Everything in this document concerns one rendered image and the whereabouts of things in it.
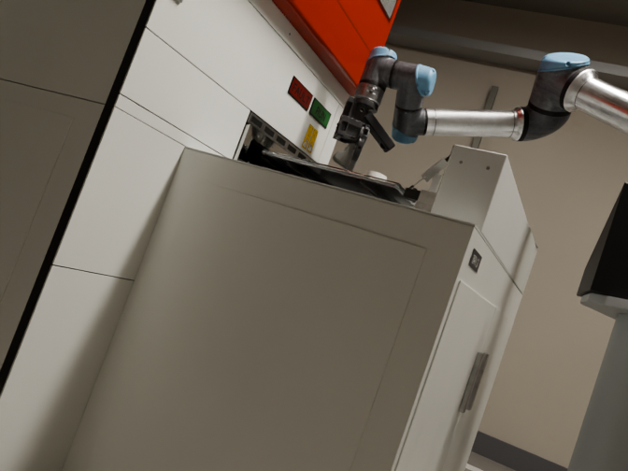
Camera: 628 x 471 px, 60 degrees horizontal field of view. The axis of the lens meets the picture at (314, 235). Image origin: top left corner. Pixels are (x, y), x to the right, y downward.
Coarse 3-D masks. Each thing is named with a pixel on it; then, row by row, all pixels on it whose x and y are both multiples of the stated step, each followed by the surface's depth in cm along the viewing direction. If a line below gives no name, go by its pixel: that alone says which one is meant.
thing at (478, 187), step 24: (456, 168) 95; (480, 168) 93; (504, 168) 92; (456, 192) 94; (480, 192) 92; (504, 192) 98; (456, 216) 93; (480, 216) 91; (504, 216) 105; (504, 240) 112; (504, 264) 121
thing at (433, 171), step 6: (438, 162) 156; (444, 162) 156; (432, 168) 156; (438, 168) 157; (426, 174) 157; (432, 174) 157; (438, 174) 156; (426, 180) 158; (438, 180) 155; (432, 186) 156; (438, 186) 156
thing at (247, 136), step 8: (248, 128) 129; (240, 136) 130; (248, 136) 130; (256, 136) 132; (264, 136) 135; (240, 144) 129; (248, 144) 130; (264, 144) 136; (272, 144) 139; (240, 152) 129; (280, 152) 143; (288, 152) 146; (240, 160) 130; (248, 160) 132
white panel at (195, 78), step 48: (192, 0) 105; (240, 0) 116; (144, 48) 99; (192, 48) 108; (240, 48) 121; (288, 48) 136; (144, 96) 102; (192, 96) 112; (240, 96) 125; (288, 96) 141; (336, 96) 163; (192, 144) 116
